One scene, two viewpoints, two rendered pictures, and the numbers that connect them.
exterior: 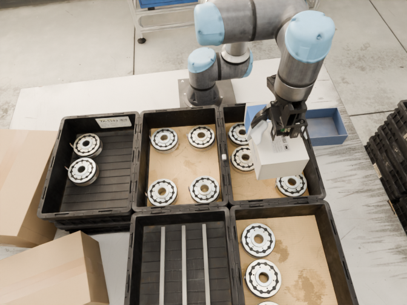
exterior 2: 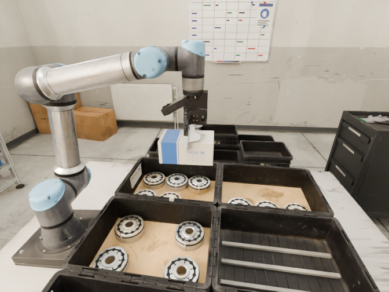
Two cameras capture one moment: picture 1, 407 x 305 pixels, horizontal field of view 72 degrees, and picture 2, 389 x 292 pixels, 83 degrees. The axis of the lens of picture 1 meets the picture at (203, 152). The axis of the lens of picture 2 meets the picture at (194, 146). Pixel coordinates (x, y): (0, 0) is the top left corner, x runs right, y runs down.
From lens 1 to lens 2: 0.69 m
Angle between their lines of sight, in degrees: 64
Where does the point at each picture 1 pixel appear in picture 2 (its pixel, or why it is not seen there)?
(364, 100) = not seen: hidden behind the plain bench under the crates
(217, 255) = (249, 239)
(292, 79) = (202, 72)
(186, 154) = (140, 247)
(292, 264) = (255, 197)
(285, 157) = (210, 136)
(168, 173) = (155, 269)
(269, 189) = (198, 196)
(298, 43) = (200, 46)
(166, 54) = not seen: outside the picture
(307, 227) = (230, 186)
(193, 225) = (221, 253)
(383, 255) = not seen: hidden behind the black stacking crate
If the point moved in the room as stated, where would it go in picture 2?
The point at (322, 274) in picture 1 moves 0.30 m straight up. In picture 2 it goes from (260, 187) to (270, 128)
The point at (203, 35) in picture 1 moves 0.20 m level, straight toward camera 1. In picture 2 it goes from (162, 61) to (243, 62)
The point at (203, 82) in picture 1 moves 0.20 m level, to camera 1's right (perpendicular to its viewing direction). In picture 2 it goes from (67, 208) to (94, 178)
